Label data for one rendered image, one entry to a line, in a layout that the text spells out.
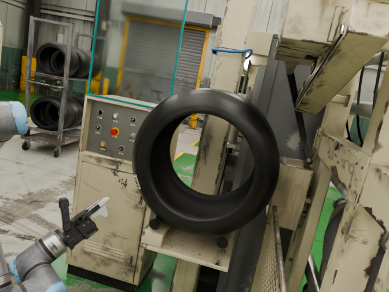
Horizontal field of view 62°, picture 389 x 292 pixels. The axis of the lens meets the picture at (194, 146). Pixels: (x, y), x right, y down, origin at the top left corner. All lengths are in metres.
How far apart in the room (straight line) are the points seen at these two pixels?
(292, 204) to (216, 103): 0.64
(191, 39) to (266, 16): 2.38
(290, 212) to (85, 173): 1.32
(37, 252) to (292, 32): 1.02
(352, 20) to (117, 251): 1.95
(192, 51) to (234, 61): 9.19
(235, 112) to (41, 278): 0.82
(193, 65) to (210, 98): 9.52
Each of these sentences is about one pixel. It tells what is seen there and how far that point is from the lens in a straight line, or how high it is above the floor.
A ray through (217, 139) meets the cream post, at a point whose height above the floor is 1.23.
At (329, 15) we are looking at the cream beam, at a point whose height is 1.71.
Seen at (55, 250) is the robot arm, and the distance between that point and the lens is 1.22.
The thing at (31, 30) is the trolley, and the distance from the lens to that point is 5.23.
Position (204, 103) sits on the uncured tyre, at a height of 1.41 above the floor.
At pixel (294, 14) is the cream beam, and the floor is 1.70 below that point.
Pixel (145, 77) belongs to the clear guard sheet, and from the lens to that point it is 2.02.
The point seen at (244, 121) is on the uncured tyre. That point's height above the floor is 1.38.
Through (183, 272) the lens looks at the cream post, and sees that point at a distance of 1.84.
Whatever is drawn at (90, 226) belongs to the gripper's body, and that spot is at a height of 0.92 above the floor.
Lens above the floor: 1.49
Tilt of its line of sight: 11 degrees down
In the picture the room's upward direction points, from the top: 11 degrees clockwise
